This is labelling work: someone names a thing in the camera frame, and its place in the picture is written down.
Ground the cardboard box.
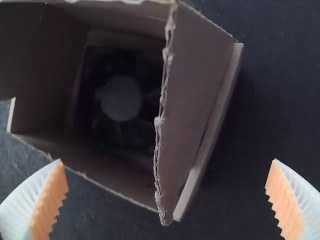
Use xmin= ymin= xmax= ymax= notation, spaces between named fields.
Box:
xmin=0 ymin=0 xmax=245 ymax=226

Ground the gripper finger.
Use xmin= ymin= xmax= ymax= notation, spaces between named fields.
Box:
xmin=0 ymin=158 xmax=70 ymax=240
xmin=264 ymin=158 xmax=320 ymax=240

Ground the black mat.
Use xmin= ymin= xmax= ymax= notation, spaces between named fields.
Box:
xmin=0 ymin=0 xmax=320 ymax=240

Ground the black square fan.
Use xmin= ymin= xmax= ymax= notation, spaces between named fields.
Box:
xmin=74 ymin=44 xmax=166 ymax=166

